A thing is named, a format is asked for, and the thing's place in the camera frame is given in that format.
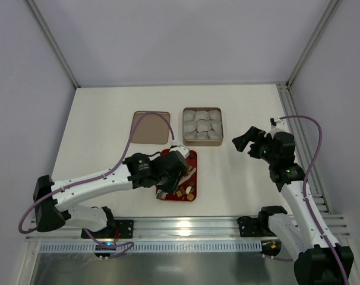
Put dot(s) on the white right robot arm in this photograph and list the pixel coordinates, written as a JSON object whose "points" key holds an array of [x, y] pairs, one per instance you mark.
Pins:
{"points": [[318, 257]]}

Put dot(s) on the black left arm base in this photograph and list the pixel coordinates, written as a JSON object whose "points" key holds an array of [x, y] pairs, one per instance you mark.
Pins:
{"points": [[121, 229]]}

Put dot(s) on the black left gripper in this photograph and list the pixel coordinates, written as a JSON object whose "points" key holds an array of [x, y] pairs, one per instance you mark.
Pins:
{"points": [[167, 184]]}

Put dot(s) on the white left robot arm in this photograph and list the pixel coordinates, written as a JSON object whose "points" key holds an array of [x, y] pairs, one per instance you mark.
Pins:
{"points": [[60, 203]]}

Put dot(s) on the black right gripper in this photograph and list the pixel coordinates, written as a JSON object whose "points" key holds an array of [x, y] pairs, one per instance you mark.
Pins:
{"points": [[254, 145]]}

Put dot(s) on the aluminium right side rail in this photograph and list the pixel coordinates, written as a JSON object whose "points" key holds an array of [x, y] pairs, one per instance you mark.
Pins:
{"points": [[303, 151]]}

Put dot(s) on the slotted cable duct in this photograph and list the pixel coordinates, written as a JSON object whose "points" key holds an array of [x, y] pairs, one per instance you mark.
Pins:
{"points": [[158, 246]]}

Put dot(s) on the gold square tin box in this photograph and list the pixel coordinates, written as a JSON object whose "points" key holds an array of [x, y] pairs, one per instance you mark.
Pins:
{"points": [[202, 126]]}

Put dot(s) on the aluminium rail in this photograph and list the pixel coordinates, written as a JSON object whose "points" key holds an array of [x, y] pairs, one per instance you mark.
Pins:
{"points": [[303, 151], [185, 227]]}

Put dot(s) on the gold tin lid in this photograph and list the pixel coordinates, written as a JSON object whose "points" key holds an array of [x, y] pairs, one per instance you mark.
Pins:
{"points": [[152, 129]]}

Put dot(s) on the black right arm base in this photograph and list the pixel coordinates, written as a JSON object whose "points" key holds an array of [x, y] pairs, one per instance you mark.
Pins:
{"points": [[250, 227]]}

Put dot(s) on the aluminium front rail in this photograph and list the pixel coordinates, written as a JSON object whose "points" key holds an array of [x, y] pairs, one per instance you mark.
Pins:
{"points": [[185, 227]]}

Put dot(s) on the red rectangular tray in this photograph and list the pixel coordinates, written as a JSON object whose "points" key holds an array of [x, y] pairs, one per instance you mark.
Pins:
{"points": [[189, 187]]}

